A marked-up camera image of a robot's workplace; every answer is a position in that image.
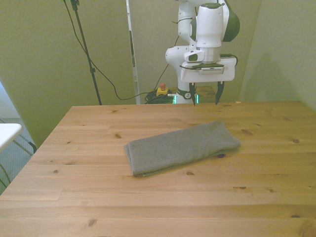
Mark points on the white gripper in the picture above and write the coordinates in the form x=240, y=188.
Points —
x=227, y=71

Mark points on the grey towel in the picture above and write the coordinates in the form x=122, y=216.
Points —
x=182, y=146

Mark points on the small wooden robot base table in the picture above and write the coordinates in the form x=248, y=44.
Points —
x=208, y=92

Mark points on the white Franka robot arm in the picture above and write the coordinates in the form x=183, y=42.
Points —
x=209, y=24

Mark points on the yellow emergency stop button box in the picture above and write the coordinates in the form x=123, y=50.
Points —
x=162, y=90

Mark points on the white vertical partition strip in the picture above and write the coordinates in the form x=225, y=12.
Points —
x=134, y=74

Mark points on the white side table top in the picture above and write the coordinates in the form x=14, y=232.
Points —
x=7, y=134

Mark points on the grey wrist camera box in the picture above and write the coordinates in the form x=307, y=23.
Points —
x=212, y=70

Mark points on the black camera stand pole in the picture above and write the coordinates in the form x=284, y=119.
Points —
x=86, y=51

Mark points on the metal side table frame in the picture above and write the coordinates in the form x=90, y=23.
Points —
x=24, y=145

